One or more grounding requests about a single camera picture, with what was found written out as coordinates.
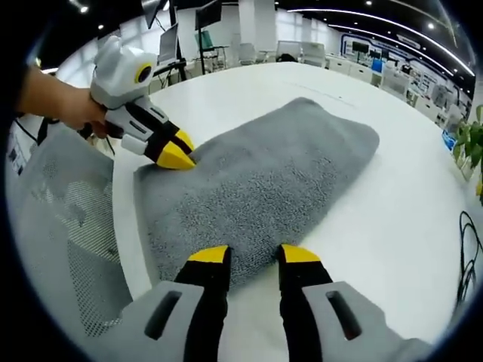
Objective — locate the black bag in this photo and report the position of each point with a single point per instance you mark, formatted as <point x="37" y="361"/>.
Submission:
<point x="287" y="58"/>

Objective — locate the black monitor stand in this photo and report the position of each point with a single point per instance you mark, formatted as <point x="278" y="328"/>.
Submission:
<point x="203" y="60"/>

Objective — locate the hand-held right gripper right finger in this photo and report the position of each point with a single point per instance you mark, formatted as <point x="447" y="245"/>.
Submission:
<point x="332" y="316"/>

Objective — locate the person's left hand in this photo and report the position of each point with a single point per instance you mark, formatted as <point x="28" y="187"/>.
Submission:
<point x="83" y="113"/>

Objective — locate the white office chair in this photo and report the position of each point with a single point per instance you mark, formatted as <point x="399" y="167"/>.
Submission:
<point x="290" y="47"/>

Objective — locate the potted green plant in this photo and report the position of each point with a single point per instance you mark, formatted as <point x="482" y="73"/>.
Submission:
<point x="471" y="145"/>

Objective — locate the white-framed monitor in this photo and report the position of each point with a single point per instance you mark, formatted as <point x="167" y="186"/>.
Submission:
<point x="168" y="44"/>

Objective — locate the blue box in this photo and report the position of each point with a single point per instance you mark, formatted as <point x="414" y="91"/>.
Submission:
<point x="449" y="140"/>

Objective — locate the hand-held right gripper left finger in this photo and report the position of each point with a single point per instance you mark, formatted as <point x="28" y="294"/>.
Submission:
<point x="181" y="313"/>

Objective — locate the grey mesh chair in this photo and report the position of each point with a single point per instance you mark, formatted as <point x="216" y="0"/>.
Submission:
<point x="64" y="226"/>

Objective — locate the grey towel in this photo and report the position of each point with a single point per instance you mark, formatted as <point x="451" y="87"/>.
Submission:
<point x="264" y="181"/>

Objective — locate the blue bin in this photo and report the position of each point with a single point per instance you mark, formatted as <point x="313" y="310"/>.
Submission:
<point x="376" y="65"/>

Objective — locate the green board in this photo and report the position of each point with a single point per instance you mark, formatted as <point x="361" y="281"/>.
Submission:
<point x="203" y="40"/>

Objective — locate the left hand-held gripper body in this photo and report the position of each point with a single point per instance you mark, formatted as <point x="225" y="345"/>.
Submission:
<point x="120" y="75"/>

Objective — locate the hanging dark screen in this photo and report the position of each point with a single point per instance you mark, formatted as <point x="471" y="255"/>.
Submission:
<point x="152" y="11"/>

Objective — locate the dark monitor on stand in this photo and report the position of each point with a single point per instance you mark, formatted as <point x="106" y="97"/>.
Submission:
<point x="208" y="15"/>

